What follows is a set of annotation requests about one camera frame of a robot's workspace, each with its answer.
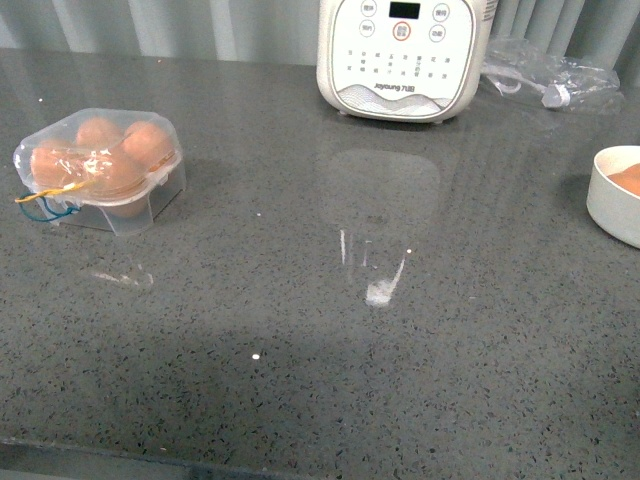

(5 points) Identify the brown carried egg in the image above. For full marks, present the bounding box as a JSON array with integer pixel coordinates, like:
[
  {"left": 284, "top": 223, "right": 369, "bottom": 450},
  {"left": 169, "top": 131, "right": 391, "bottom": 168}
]
[{"left": 91, "top": 150, "right": 145, "bottom": 218}]

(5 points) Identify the clear plastic egg box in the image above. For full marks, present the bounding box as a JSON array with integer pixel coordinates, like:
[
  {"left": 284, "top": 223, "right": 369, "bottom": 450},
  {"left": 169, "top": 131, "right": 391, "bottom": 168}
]
[{"left": 13, "top": 108, "right": 186, "bottom": 236}]

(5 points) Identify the brown egg back right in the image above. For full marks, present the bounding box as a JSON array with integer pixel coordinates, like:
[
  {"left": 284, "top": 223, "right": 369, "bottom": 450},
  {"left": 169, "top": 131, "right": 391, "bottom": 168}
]
[{"left": 122, "top": 121, "right": 175, "bottom": 171}]

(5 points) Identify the brown egg back left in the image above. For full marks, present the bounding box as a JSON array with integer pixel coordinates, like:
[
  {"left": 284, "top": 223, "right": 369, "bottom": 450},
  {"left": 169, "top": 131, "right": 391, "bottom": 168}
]
[{"left": 75, "top": 117, "right": 123, "bottom": 149}]

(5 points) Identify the brown egg front left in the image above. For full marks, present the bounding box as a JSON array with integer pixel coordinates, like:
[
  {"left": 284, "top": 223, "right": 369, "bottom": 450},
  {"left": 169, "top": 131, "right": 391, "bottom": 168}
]
[{"left": 30, "top": 139, "right": 88, "bottom": 188}]

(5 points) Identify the brown egg bowl front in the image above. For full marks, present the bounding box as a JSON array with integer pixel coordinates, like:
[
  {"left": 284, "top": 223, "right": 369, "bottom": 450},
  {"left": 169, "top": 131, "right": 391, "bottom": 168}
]
[{"left": 607, "top": 163, "right": 640, "bottom": 196}]

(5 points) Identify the white Joyoung soymilk maker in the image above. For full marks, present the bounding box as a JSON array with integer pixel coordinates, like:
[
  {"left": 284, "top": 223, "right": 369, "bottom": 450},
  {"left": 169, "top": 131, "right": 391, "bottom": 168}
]
[{"left": 316, "top": 0, "right": 498, "bottom": 123}]

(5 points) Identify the yellow rubber band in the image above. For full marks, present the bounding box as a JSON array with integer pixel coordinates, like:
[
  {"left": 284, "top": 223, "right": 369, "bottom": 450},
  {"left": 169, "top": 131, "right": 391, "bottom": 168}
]
[{"left": 14, "top": 180, "right": 96, "bottom": 204}]

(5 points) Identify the clear plastic bag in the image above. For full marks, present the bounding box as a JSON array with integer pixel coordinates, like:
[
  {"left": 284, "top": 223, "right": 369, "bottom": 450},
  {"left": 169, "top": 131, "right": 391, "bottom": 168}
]
[{"left": 481, "top": 37, "right": 624, "bottom": 115}]

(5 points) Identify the blue rubber band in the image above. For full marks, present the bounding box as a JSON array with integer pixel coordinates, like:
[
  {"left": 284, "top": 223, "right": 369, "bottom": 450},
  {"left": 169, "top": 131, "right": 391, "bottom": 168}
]
[{"left": 15, "top": 193, "right": 81, "bottom": 223}]

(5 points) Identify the white bowl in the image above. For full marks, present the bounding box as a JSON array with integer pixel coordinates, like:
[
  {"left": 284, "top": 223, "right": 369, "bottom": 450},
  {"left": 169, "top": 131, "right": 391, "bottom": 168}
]
[{"left": 586, "top": 145, "right": 639, "bottom": 248}]

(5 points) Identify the white power cable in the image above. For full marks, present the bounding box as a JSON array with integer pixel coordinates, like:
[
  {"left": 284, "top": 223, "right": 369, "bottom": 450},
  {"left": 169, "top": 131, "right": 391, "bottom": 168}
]
[{"left": 482, "top": 55, "right": 570, "bottom": 109}]

